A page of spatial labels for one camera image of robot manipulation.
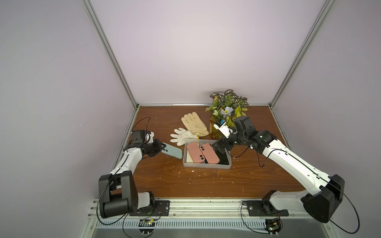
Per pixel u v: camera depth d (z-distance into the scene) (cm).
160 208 73
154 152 79
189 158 90
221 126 64
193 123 109
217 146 65
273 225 70
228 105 92
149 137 76
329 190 38
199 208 76
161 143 88
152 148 81
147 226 72
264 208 66
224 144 64
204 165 87
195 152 92
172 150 91
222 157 90
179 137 101
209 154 90
